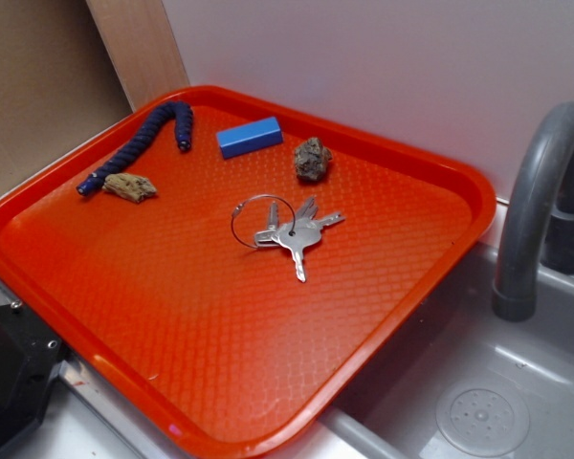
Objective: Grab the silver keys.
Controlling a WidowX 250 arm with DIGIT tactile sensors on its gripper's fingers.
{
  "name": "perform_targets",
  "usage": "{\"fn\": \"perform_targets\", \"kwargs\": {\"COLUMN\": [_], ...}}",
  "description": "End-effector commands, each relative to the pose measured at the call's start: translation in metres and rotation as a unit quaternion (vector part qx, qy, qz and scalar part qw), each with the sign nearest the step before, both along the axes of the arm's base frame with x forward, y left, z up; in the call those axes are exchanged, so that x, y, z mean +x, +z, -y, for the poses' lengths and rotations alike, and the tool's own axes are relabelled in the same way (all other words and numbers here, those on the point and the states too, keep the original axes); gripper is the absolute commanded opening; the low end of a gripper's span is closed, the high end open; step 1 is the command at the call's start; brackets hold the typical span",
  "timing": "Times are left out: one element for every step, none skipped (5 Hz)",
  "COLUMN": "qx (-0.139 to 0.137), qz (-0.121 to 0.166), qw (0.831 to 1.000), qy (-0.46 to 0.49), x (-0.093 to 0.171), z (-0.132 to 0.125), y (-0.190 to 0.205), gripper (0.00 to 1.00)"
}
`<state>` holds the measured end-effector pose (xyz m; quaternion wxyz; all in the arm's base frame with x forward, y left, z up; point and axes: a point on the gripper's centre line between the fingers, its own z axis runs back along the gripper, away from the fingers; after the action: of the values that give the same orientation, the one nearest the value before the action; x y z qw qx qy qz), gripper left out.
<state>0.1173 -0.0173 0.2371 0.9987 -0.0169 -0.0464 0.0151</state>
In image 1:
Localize silver keys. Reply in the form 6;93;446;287
231;194;345;283

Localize orange plastic tray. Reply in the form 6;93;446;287
0;86;496;458

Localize dark grey rock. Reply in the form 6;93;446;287
294;137;333;182

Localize blue rectangular block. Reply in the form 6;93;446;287
216;117;283;160

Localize tan driftwood piece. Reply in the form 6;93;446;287
101;172;157;204

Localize grey plastic toy sink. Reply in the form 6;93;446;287
321;245;574;458

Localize light wooden board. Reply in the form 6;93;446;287
86;0;189;110

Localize grey toy faucet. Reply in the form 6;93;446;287
492;101;574;322

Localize brown cardboard panel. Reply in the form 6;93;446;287
0;1;130;197

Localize dark blue braided rope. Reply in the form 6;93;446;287
75;100;195;197

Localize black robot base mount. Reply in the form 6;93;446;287
0;304;66;458

